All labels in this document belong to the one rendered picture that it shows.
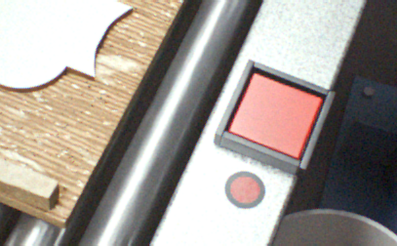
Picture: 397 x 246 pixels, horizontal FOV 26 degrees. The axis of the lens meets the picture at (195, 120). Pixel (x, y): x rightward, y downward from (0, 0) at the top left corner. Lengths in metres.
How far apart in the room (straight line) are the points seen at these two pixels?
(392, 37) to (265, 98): 1.24
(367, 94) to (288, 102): 1.11
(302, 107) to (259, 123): 0.04
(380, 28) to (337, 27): 1.17
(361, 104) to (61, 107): 1.18
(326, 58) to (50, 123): 0.24
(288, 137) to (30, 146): 0.20
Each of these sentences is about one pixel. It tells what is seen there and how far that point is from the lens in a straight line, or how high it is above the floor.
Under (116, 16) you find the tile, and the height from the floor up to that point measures 0.94.
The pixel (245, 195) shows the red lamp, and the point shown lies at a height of 0.92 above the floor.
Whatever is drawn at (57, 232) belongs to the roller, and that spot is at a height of 0.91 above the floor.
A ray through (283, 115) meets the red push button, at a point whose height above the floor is 0.93.
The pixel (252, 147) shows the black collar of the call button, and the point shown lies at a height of 0.93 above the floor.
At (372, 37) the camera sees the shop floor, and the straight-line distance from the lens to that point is 1.91.
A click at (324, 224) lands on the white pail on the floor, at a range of 1.32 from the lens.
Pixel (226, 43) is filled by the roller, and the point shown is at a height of 0.91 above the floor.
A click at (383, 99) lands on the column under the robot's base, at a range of 1.82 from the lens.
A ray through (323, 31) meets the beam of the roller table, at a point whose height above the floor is 0.92.
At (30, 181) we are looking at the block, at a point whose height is 0.96.
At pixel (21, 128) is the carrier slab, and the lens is 0.67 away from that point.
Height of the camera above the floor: 1.53
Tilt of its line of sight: 61 degrees down
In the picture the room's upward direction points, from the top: 9 degrees clockwise
